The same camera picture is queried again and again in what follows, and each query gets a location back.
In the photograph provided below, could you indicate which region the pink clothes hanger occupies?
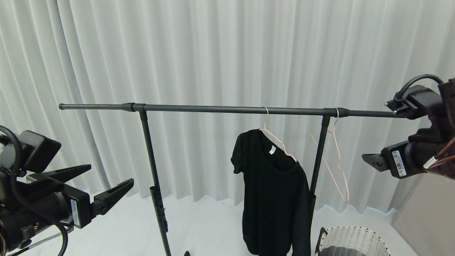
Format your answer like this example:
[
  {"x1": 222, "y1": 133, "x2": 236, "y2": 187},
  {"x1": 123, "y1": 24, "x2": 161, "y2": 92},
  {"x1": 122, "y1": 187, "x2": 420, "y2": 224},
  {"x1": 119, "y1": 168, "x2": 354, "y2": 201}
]
[
  {"x1": 259, "y1": 107, "x2": 298, "y2": 163},
  {"x1": 311, "y1": 108, "x2": 350, "y2": 203}
]

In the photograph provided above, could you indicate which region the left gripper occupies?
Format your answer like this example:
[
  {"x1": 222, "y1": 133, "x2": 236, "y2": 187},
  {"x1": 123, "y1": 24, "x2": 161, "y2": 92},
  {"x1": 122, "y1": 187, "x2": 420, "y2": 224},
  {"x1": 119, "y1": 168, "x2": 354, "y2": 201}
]
[{"x1": 14, "y1": 164, "x2": 135, "y2": 229}]

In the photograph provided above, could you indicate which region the black clothes rack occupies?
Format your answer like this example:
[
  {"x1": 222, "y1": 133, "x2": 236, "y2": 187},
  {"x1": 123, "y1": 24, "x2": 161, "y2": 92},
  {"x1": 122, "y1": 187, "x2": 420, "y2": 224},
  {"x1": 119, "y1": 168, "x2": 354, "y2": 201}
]
[{"x1": 59, "y1": 102, "x2": 407, "y2": 256}]

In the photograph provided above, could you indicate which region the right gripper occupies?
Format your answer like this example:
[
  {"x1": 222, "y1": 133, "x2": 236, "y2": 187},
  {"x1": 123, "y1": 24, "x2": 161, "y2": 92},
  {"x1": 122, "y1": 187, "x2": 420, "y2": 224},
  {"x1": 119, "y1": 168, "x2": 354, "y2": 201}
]
[{"x1": 362, "y1": 140, "x2": 440, "y2": 179}]

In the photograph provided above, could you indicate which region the black short-sleeved shirt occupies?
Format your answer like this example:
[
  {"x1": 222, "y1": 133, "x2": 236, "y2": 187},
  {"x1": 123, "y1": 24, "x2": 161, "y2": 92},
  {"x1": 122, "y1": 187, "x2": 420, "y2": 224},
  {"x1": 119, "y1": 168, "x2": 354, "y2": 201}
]
[{"x1": 230, "y1": 129, "x2": 317, "y2": 256}]

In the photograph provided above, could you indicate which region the white laundry basket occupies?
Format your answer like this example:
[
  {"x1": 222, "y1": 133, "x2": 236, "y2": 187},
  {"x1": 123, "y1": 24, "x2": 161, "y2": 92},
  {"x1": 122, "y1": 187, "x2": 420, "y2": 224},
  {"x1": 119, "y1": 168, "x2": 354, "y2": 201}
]
[{"x1": 315, "y1": 227, "x2": 391, "y2": 256}]

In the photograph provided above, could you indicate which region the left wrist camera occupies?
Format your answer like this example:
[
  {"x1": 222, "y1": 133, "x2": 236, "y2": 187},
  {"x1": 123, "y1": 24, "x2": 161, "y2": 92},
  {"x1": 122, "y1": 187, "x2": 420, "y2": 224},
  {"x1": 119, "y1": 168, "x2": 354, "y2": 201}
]
[{"x1": 0, "y1": 130, "x2": 62, "y2": 185}]

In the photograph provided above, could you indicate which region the white curtain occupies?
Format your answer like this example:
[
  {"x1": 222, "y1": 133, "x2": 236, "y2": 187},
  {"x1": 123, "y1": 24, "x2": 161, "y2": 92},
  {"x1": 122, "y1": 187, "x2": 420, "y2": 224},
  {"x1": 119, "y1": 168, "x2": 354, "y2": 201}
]
[{"x1": 0, "y1": 0, "x2": 455, "y2": 214}]

